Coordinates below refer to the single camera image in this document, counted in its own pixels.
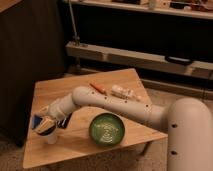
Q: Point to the wooden table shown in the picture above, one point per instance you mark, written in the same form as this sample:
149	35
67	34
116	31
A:
74	142

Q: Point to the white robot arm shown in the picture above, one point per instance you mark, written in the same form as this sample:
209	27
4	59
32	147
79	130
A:
188	123

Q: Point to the black striped block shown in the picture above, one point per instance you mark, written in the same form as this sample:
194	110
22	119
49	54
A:
63	124

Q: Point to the metal rail with handle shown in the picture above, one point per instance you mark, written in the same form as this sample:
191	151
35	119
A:
137	59

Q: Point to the wooden shelf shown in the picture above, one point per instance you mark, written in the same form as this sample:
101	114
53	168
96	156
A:
146	8

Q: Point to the green bowl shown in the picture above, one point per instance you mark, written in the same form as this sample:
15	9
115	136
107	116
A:
106	130

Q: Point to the metal pole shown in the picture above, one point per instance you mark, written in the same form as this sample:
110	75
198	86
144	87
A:
76	37

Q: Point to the white toy object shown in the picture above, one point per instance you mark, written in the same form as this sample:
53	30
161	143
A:
124	93

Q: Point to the orange carrot toy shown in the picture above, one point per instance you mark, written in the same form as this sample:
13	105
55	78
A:
98	88

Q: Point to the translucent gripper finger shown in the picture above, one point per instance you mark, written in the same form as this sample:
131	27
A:
37	120
44	126

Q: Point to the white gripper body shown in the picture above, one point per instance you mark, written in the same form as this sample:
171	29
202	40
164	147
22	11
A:
52	111

